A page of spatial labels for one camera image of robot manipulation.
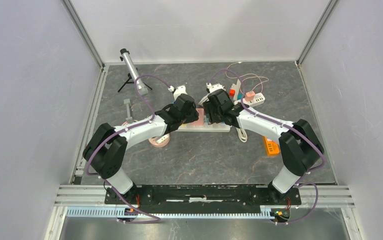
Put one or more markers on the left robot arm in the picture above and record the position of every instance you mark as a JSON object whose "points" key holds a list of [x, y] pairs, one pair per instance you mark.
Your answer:
{"points": [[106, 149]]}

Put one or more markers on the pink cube socket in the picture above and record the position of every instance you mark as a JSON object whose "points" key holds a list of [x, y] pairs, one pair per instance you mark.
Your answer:
{"points": [[200, 121]]}

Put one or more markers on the small white power strip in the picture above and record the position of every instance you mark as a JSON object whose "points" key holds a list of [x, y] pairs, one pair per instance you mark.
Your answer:
{"points": [[258, 99]]}

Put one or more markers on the pink round socket base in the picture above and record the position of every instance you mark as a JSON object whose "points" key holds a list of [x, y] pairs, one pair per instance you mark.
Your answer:
{"points": [[160, 141]]}

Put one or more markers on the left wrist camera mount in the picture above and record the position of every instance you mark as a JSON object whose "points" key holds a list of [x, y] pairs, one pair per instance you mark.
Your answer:
{"points": [[177, 91]]}

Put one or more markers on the silver telescope on tripod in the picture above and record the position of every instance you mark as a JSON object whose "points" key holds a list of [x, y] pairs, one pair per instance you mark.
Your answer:
{"points": [[133, 74]]}

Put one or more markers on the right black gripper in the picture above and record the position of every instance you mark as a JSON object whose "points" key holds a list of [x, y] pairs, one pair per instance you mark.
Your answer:
{"points": [[208, 110]]}

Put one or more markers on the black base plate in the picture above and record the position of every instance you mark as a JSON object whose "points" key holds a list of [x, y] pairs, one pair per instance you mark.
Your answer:
{"points": [[208, 198]]}

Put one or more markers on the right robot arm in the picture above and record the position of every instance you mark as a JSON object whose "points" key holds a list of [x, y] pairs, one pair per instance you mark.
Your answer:
{"points": [[299, 146]]}

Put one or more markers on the long white power strip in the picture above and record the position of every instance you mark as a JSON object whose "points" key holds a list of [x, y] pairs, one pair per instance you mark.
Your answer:
{"points": [[205, 128]]}

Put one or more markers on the narrow white socket strip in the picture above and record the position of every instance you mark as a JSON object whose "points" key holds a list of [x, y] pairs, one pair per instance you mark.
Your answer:
{"points": [[237, 86]]}

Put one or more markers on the red plug adapter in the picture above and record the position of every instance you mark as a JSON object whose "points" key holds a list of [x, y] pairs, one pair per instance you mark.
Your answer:
{"points": [[233, 93]]}

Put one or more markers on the orange power strip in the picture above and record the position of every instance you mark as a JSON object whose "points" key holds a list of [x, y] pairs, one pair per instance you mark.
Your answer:
{"points": [[271, 148]]}

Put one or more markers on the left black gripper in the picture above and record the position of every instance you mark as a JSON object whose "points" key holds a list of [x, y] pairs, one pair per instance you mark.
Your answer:
{"points": [[194, 116]]}

